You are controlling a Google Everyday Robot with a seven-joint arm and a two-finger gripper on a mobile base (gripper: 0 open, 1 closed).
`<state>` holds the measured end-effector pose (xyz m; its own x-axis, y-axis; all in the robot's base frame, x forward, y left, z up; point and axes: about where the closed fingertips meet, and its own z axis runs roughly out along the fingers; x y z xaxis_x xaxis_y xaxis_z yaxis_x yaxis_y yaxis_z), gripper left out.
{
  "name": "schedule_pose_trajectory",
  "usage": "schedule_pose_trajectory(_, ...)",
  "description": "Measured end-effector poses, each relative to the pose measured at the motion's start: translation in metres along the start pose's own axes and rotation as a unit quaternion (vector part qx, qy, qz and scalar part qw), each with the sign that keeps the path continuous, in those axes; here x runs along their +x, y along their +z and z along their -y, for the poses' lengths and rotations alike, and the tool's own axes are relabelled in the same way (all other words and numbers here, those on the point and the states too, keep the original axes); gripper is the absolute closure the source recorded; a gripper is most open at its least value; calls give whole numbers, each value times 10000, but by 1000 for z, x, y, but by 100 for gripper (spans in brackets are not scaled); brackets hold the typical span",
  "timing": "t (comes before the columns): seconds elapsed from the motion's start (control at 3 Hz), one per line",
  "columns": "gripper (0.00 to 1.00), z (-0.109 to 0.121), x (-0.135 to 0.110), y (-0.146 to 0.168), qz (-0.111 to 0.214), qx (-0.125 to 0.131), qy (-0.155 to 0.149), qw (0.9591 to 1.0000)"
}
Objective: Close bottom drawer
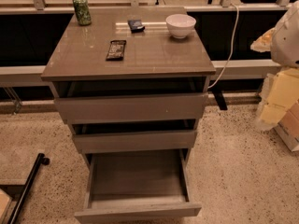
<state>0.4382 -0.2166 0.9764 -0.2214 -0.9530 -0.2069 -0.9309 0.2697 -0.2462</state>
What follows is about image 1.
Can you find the grey drawer cabinet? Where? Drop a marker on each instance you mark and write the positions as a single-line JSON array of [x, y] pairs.
[[153, 53]]

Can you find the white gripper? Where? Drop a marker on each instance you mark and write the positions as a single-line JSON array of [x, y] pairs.
[[286, 42]]

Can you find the black bracket under rail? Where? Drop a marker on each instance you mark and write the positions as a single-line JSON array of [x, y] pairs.
[[220, 99]]

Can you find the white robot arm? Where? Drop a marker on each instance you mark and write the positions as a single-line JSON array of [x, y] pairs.
[[280, 91]]

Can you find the black snack bar wrapper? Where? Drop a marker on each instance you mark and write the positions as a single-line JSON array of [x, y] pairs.
[[116, 50]]

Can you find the grey middle drawer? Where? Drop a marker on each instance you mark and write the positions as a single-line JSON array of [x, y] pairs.
[[134, 136]]

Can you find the cardboard box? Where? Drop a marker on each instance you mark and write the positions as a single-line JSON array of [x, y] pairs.
[[288, 128]]

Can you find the black metal stand leg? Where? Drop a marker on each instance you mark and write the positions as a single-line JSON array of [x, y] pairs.
[[41, 159]]

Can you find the dark blue snack packet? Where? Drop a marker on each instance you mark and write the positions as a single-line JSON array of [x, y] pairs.
[[136, 26]]

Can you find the grey top drawer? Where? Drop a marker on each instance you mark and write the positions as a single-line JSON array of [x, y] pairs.
[[127, 100]]

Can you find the green soda can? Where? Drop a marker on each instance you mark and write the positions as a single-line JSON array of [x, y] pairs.
[[82, 12]]

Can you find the white ceramic bowl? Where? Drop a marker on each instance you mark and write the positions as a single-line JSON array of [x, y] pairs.
[[180, 25]]

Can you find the grey drawer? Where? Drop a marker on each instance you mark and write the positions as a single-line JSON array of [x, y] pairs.
[[127, 100], [137, 185], [134, 136]]

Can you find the grey bottom drawer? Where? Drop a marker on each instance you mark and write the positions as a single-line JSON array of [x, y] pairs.
[[137, 185]]

